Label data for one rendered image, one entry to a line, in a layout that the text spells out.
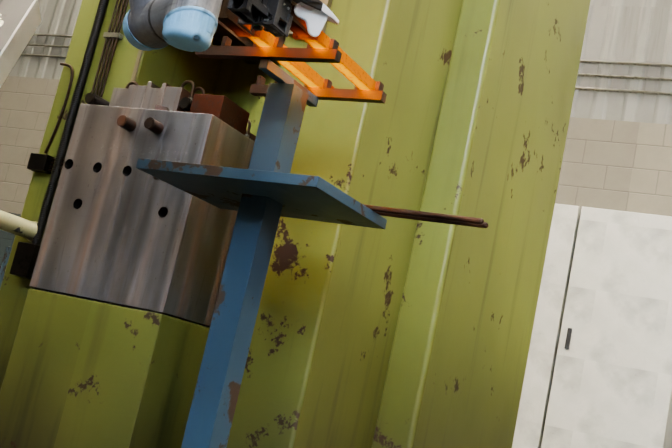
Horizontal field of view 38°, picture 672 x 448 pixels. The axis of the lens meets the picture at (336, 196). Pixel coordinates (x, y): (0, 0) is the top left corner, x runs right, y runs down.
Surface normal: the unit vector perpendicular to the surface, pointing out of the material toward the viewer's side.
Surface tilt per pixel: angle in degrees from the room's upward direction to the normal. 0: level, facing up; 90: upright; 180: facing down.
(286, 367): 90
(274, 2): 90
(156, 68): 90
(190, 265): 90
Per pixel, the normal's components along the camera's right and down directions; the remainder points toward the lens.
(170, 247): -0.41, -0.27
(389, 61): 0.89, 0.11
